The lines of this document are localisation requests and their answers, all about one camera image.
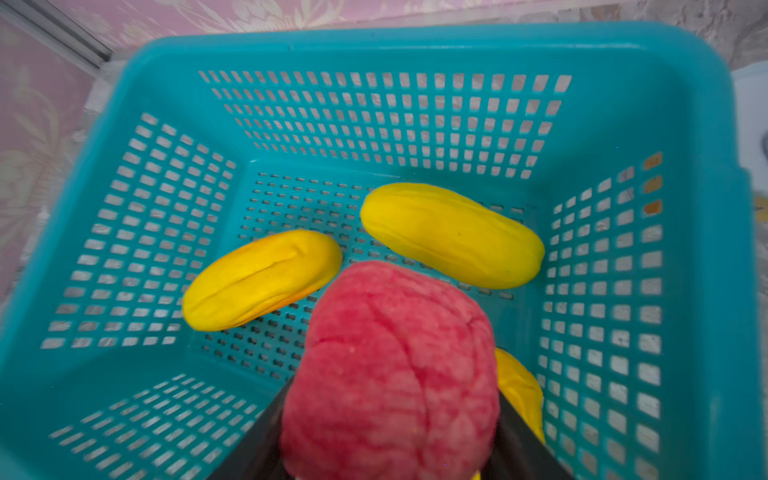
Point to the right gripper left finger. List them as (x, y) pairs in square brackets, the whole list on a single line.
[(257, 455)]

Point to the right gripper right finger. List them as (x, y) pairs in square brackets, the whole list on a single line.
[(517, 453)]

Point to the yellow lemon fruit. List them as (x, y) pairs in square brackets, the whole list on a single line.
[(521, 390)]

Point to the pink red fruit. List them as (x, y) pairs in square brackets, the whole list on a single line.
[(398, 381)]

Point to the ridged yellow-orange fruit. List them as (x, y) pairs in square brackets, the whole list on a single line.
[(259, 278)]

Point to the smooth yellow mango fruit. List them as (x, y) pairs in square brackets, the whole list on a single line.
[(453, 234)]

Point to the teal plastic basket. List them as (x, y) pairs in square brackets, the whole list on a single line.
[(616, 143)]

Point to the yellow drink can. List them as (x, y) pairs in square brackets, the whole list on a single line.
[(750, 86)]

